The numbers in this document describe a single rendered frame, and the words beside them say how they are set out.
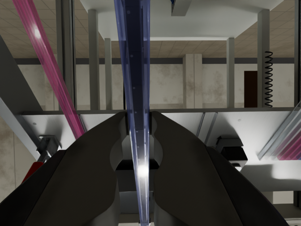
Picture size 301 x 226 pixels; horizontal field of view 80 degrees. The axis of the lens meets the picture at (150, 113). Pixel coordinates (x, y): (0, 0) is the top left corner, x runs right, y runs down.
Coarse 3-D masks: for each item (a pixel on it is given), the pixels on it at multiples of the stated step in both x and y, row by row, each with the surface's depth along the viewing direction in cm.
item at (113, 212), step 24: (120, 120) 11; (72, 144) 9; (96, 144) 9; (120, 144) 9; (72, 168) 7; (96, 168) 7; (48, 192) 6; (72, 192) 6; (96, 192) 6; (48, 216) 6; (72, 216) 6; (96, 216) 6
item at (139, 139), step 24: (120, 0) 7; (144, 0) 7; (120, 24) 7; (144, 24) 7; (120, 48) 8; (144, 48) 8; (144, 72) 9; (144, 96) 10; (144, 120) 12; (144, 144) 14; (144, 168) 16; (144, 192) 20; (144, 216) 26
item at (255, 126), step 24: (48, 120) 29; (96, 120) 30; (192, 120) 30; (216, 120) 31; (240, 120) 31; (264, 120) 31; (216, 144) 36; (264, 144) 36; (120, 168) 41; (264, 168) 43; (288, 168) 43
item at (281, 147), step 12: (300, 108) 28; (288, 120) 30; (300, 120) 30; (276, 132) 33; (288, 132) 32; (300, 132) 32; (276, 144) 34; (288, 144) 34; (300, 144) 35; (264, 156) 37; (276, 156) 37; (288, 156) 38; (300, 156) 38
